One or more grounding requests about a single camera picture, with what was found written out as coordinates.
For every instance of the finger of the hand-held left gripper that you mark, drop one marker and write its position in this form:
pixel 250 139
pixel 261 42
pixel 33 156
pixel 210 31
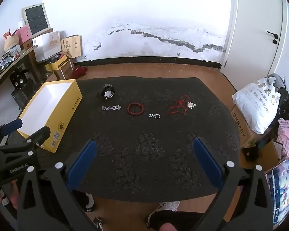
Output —
pixel 42 134
pixel 12 126

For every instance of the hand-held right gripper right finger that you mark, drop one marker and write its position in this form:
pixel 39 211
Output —
pixel 207 163

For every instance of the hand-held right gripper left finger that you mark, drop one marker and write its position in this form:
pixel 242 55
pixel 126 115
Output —
pixel 83 163

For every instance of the yellow cardboard box white inside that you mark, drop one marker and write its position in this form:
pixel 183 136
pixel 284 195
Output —
pixel 62 110

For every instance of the black wristwatch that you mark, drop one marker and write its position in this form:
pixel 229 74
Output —
pixel 107 92

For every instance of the black and white sneaker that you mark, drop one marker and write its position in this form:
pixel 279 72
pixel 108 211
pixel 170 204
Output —
pixel 89 203

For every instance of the black speaker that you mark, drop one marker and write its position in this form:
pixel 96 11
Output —
pixel 19 79

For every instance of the brown cardboard box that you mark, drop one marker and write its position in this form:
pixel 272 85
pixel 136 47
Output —
pixel 243 130

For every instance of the person's leg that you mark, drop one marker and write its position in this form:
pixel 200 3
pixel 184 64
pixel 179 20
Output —
pixel 178 217

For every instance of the dark desk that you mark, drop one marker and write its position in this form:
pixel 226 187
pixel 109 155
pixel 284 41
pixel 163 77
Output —
pixel 12 65

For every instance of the dark patterned mat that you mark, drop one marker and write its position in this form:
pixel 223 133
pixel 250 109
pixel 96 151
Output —
pixel 139 137

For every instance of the yellow brown carton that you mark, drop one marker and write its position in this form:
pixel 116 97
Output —
pixel 60 69

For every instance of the red cloth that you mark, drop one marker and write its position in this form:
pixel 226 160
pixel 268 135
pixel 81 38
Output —
pixel 80 72

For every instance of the white printed sack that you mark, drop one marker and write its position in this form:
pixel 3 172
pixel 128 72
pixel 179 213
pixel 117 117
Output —
pixel 255 103

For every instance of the colourful printed box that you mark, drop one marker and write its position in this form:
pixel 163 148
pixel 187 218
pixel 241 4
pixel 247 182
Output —
pixel 280 192

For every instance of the white paper bag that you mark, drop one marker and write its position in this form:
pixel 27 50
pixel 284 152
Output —
pixel 47 48

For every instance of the pink box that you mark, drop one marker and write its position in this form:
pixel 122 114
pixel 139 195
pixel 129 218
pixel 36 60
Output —
pixel 24 35

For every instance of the brown paper bag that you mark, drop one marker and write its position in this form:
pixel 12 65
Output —
pixel 71 47

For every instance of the dark clothing pile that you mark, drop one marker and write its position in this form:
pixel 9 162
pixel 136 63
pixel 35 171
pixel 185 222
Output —
pixel 287 103

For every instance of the white framed monitor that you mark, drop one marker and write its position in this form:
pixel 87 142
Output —
pixel 37 19

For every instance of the white door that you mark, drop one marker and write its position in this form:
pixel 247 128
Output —
pixel 255 16

